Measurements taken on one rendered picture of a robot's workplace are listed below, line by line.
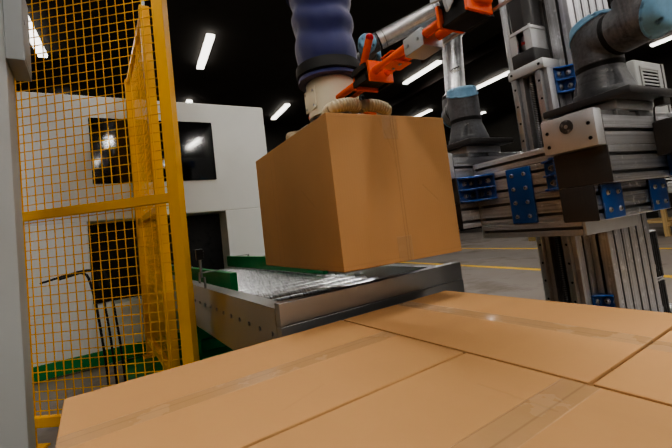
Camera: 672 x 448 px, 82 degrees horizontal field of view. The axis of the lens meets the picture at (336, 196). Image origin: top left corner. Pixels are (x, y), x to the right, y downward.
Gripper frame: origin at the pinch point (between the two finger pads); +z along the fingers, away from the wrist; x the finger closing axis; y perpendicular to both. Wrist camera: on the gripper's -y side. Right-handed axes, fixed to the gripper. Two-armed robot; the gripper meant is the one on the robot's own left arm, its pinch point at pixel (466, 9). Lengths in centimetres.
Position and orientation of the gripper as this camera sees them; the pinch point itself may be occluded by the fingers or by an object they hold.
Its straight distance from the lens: 93.8
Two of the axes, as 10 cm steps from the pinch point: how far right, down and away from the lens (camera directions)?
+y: -4.8, 1.3, 8.7
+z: 1.1, 9.9, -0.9
